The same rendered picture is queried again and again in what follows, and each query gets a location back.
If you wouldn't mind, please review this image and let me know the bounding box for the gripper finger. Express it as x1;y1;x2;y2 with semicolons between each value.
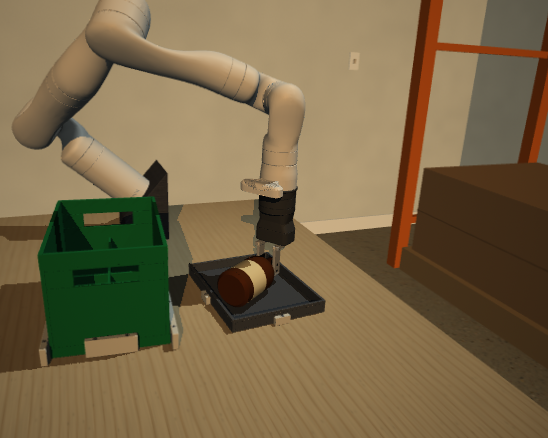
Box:
271;244;285;276
255;240;266;258

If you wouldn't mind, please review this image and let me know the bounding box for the green plastic crate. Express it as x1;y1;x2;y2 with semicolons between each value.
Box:
38;196;171;358

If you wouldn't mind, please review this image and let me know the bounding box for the dark brown bottle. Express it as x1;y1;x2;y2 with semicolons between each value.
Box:
217;256;274;307

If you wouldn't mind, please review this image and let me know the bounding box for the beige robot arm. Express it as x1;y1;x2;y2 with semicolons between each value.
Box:
12;0;305;198

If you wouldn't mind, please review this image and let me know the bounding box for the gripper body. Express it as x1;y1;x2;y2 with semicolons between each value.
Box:
241;162;298;246

